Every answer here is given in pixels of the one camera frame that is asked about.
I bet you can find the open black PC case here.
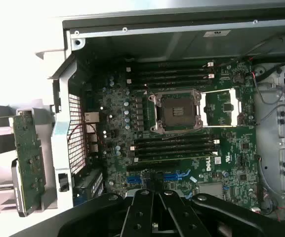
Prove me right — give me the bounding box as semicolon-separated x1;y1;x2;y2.
35;7;285;223

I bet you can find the blue expansion slot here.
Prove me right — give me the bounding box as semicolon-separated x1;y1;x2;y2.
126;172;191;185

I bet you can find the black expansion slot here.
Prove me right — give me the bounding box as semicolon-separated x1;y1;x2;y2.
125;161;180;173

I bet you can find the CPU socket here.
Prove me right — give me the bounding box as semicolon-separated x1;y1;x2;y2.
150;88;204;134

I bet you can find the green motherboard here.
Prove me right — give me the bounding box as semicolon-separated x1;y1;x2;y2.
82;59;263;213

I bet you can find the black RAM slot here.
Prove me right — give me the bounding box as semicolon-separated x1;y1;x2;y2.
126;67;215;75
132;133;219;142
133;152;219;163
131;139;220;148
126;73;215;81
126;61;215;69
127;79;214;89
130;146;219;154

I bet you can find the silver socket cover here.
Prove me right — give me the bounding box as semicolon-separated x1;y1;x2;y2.
199;88;244;128

